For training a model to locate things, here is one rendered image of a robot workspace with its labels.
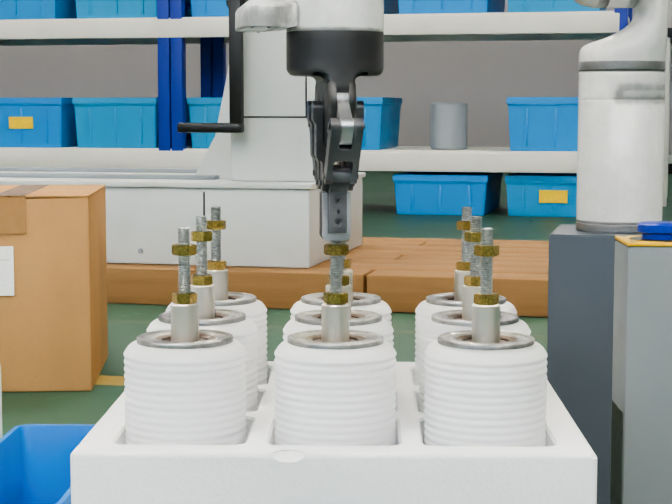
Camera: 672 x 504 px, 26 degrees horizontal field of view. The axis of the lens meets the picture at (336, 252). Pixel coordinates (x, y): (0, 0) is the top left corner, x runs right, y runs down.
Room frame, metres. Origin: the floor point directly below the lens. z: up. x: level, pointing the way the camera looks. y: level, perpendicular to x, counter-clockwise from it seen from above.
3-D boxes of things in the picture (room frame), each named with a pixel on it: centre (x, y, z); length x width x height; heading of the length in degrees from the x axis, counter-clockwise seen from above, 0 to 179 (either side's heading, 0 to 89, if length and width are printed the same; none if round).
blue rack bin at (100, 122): (6.33, 0.86, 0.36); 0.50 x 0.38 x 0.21; 166
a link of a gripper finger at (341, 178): (1.11, 0.00, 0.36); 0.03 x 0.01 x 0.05; 9
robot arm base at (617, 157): (1.58, -0.31, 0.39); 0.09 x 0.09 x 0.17; 77
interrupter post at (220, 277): (1.37, 0.11, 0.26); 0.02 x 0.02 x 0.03
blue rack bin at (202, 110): (6.22, 0.37, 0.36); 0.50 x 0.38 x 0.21; 167
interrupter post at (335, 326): (1.13, 0.00, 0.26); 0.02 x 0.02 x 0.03
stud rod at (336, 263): (1.13, 0.00, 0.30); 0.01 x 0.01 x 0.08
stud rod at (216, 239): (1.37, 0.11, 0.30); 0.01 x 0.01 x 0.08
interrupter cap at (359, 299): (1.36, 0.00, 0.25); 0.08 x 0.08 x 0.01
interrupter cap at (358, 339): (1.13, 0.00, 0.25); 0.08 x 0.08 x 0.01
